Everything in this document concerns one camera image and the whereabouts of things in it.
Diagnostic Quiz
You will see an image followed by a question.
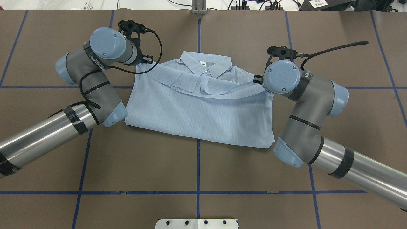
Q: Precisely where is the grey aluminium frame post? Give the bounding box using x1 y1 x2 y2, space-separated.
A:
191 0 207 15

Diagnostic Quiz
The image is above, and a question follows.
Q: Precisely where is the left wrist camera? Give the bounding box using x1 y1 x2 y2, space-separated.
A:
118 20 153 45

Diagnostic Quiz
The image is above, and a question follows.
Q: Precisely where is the black box with white label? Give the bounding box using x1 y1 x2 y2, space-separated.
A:
299 0 352 11

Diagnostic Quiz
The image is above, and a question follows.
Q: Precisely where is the light blue button-up shirt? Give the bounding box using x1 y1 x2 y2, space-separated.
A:
125 51 275 148

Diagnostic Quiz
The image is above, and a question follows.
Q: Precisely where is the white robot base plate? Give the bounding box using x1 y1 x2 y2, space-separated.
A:
155 218 239 229

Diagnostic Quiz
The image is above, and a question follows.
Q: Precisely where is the black power strip with cables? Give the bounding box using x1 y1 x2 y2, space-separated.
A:
227 0 284 11

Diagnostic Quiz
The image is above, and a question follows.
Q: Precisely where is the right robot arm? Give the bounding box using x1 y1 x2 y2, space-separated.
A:
253 60 407 212

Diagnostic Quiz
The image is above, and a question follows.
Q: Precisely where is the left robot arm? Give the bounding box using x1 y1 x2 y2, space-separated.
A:
1 20 157 178

